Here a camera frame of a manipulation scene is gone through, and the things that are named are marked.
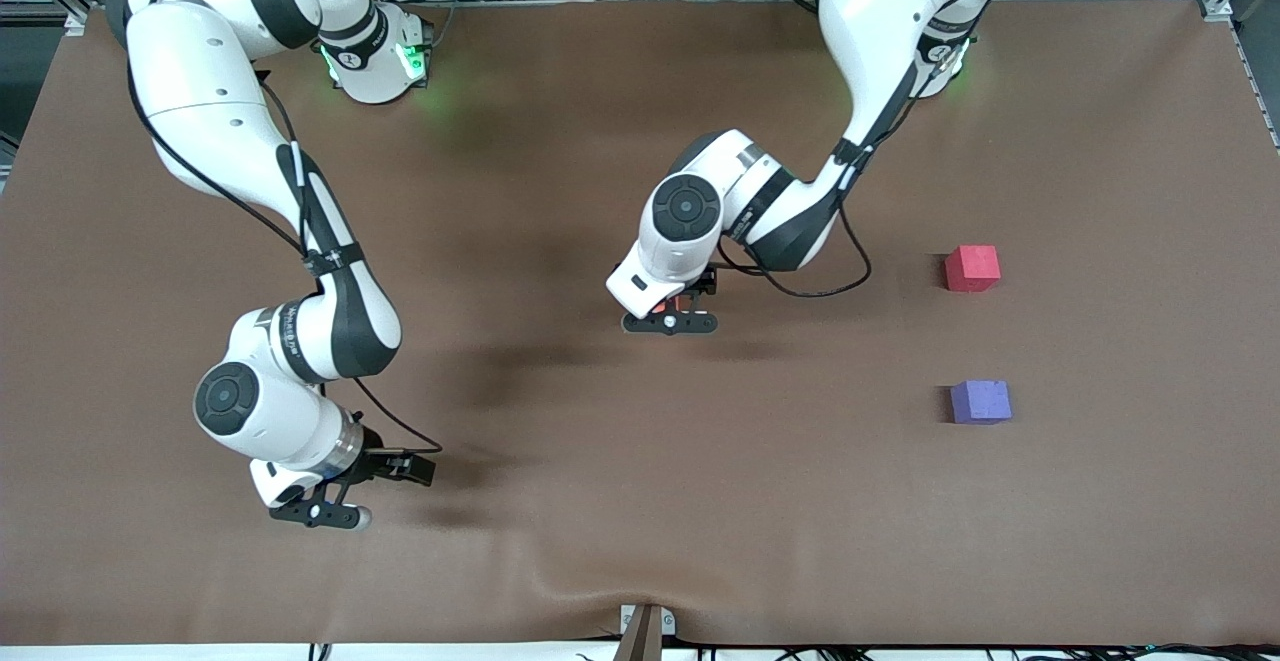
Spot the brown table mat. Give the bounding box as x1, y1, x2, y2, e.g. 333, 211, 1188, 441
0, 0, 1280, 647

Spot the red foam block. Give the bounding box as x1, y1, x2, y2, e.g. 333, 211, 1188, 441
944, 245, 1001, 293

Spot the purple foam block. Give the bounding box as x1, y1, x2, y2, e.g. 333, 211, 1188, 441
950, 380, 1013, 426

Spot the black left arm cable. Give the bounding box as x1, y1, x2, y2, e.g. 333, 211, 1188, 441
715, 136, 873, 299

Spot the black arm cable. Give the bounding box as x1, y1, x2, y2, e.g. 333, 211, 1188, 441
715, 136, 873, 299
125, 0, 444, 454

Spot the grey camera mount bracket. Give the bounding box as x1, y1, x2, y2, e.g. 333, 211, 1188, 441
619, 604, 677, 661

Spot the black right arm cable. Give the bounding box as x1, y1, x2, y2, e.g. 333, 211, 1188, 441
125, 0, 444, 454

